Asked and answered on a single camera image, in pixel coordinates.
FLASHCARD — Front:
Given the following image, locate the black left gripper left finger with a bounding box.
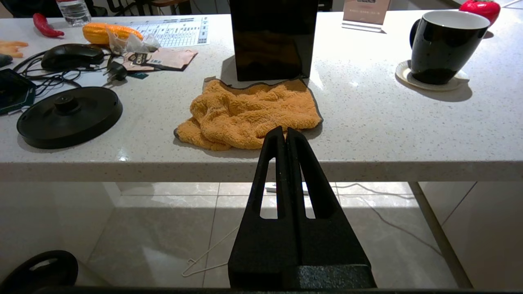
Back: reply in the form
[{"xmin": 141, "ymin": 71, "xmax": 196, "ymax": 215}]
[{"xmin": 228, "ymin": 126, "xmax": 299, "ymax": 289}]

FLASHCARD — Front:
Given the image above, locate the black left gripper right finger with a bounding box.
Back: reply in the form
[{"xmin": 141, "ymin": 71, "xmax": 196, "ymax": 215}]
[{"xmin": 286, "ymin": 127, "xmax": 371, "ymax": 267}]

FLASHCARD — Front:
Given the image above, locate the white power strip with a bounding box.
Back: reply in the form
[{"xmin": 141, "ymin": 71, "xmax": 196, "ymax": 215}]
[{"xmin": 265, "ymin": 183, "xmax": 309, "ymax": 196}]

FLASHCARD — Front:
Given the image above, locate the orange fluffy towel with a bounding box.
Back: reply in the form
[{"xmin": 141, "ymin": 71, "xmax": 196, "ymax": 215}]
[{"xmin": 174, "ymin": 78, "xmax": 324, "ymax": 151}]

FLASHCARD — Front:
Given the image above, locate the white round coaster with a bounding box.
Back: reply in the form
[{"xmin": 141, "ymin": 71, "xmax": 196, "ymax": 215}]
[{"xmin": 395, "ymin": 60, "xmax": 470, "ymax": 91}]

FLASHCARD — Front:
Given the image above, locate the black tissue box white lid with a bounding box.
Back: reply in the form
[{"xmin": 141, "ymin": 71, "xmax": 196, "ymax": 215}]
[{"xmin": 229, "ymin": 0, "xmax": 319, "ymax": 82}]

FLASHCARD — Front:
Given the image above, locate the brown paper packet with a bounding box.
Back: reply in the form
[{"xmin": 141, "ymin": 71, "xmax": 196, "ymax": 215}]
[{"xmin": 123, "ymin": 48, "xmax": 199, "ymax": 72}]

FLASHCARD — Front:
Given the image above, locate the black power plug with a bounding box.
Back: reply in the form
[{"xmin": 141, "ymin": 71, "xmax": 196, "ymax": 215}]
[{"xmin": 102, "ymin": 61, "xmax": 128, "ymax": 86}]

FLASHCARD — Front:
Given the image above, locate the black mug white inside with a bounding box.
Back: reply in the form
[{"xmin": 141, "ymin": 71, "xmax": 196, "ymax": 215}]
[{"xmin": 409, "ymin": 10, "xmax": 491, "ymax": 85}]

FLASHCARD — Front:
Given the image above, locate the round black kettle base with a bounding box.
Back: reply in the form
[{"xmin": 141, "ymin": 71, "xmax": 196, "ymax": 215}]
[{"xmin": 16, "ymin": 87, "xmax": 123, "ymax": 149}]

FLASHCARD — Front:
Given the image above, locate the white printed sheet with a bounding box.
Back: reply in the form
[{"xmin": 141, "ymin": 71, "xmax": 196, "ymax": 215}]
[{"xmin": 123, "ymin": 16, "xmax": 211, "ymax": 47}]

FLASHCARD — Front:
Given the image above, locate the beige QR code sign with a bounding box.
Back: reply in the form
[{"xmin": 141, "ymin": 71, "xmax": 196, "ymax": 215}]
[{"xmin": 342, "ymin": 0, "xmax": 391, "ymax": 33}]

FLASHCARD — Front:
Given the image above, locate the clear plastic wrapper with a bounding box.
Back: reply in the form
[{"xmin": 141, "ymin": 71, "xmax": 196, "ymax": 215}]
[{"xmin": 105, "ymin": 25, "xmax": 162, "ymax": 56}]

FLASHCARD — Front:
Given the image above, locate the black computer mouse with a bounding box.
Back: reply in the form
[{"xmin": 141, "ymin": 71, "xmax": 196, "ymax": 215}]
[{"xmin": 41, "ymin": 44, "xmax": 105, "ymax": 72}]

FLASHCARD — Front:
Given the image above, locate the yellow corn cob toy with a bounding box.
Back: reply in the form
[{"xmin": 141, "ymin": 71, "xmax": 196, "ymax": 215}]
[{"xmin": 83, "ymin": 22, "xmax": 143, "ymax": 45}]

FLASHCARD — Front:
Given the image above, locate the red tomato toy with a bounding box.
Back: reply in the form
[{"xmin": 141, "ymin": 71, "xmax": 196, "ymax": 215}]
[{"xmin": 459, "ymin": 0, "xmax": 501, "ymax": 26}]

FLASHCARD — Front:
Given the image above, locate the dark flat device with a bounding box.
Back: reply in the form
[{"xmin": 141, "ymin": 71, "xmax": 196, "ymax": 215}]
[{"xmin": 0, "ymin": 68, "xmax": 37, "ymax": 116}]

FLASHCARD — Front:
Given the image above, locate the clear water bottle red cap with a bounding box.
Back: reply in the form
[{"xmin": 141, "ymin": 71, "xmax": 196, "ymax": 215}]
[{"xmin": 56, "ymin": 0, "xmax": 92, "ymax": 27}]

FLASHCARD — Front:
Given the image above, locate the red chili pepper toy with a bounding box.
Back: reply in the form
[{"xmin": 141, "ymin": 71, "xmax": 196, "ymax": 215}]
[{"xmin": 33, "ymin": 13, "xmax": 65, "ymax": 38}]

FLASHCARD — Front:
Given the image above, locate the orange hand shaped toy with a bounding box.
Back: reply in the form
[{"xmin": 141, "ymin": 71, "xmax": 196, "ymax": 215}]
[{"xmin": 0, "ymin": 40, "xmax": 29, "ymax": 58}]

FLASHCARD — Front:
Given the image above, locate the white wire hanger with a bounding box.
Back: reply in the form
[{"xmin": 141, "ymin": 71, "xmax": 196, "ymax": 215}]
[{"xmin": 182, "ymin": 227, "xmax": 241, "ymax": 278}]

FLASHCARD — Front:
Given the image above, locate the thin grey floor cable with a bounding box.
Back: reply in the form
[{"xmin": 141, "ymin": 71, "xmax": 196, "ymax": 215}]
[{"xmin": 302, "ymin": 184, "xmax": 434, "ymax": 258}]

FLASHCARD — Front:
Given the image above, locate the black ring shaped part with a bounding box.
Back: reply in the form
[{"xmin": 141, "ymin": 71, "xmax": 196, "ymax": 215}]
[{"xmin": 0, "ymin": 250, "xmax": 79, "ymax": 294}]

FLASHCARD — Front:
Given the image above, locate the black mouse cable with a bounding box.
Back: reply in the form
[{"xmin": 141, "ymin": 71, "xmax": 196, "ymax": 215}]
[{"xmin": 12, "ymin": 51, "xmax": 119, "ymax": 96}]

